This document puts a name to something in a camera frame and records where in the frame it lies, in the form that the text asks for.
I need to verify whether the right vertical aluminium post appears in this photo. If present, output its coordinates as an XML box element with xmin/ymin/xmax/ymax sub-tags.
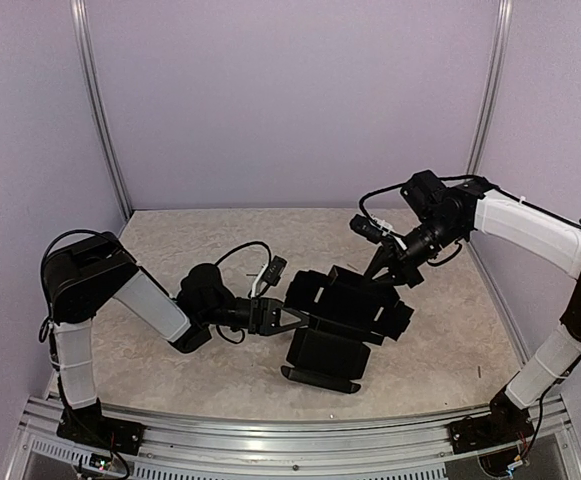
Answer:
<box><xmin>466</xmin><ymin>0</ymin><xmax>514</xmax><ymax>175</ymax></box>

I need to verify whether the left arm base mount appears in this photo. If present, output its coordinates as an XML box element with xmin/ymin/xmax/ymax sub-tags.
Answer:
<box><xmin>56</xmin><ymin>400</ymin><xmax>146</xmax><ymax>455</ymax></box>

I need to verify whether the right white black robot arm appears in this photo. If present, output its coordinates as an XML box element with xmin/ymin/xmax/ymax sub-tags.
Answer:
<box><xmin>350</xmin><ymin>170</ymin><xmax>581</xmax><ymax>444</ymax></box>

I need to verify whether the left vertical aluminium post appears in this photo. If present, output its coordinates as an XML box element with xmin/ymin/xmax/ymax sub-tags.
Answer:
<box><xmin>70</xmin><ymin>0</ymin><xmax>134</xmax><ymax>220</ymax></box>

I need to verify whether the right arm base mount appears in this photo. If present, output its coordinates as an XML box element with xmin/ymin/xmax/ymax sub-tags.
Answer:
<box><xmin>447</xmin><ymin>389</ymin><xmax>535</xmax><ymax>454</ymax></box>

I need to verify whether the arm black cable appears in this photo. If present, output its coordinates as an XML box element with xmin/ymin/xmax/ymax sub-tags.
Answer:
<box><xmin>358</xmin><ymin>174</ymin><xmax>486</xmax><ymax>221</ymax></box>
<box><xmin>214</xmin><ymin>240</ymin><xmax>274</xmax><ymax>274</ymax></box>

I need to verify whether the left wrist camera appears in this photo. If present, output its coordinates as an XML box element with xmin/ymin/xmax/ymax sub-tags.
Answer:
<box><xmin>249</xmin><ymin>255</ymin><xmax>287</xmax><ymax>298</ymax></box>

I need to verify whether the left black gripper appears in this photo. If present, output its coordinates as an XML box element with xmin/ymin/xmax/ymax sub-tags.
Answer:
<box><xmin>202</xmin><ymin>297</ymin><xmax>312</xmax><ymax>337</ymax></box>

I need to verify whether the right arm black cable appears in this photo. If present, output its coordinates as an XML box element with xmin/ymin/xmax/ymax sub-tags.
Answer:
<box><xmin>358</xmin><ymin>174</ymin><xmax>486</xmax><ymax>221</ymax></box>

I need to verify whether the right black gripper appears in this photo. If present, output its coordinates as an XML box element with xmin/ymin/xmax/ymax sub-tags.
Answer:
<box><xmin>358</xmin><ymin>214</ymin><xmax>465</xmax><ymax>290</ymax></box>

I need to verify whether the small circuit board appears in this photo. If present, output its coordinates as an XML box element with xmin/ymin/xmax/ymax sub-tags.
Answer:
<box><xmin>75</xmin><ymin>453</ymin><xmax>120</xmax><ymax>475</ymax></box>

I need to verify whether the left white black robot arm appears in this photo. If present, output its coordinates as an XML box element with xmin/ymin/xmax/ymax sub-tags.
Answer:
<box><xmin>39</xmin><ymin>229</ymin><xmax>309</xmax><ymax>445</ymax></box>

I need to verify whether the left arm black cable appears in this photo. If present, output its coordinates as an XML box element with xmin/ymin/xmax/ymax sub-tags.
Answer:
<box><xmin>214</xmin><ymin>240</ymin><xmax>274</xmax><ymax>274</ymax></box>

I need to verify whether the front aluminium frame rail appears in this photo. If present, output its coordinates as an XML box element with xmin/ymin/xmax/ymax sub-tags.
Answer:
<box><xmin>1</xmin><ymin>396</ymin><xmax>581</xmax><ymax>479</ymax></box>

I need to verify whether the vertical aluminium post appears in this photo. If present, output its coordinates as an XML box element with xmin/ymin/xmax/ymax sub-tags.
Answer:
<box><xmin>70</xmin><ymin>0</ymin><xmax>134</xmax><ymax>220</ymax></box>
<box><xmin>466</xmin><ymin>0</ymin><xmax>514</xmax><ymax>175</ymax></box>

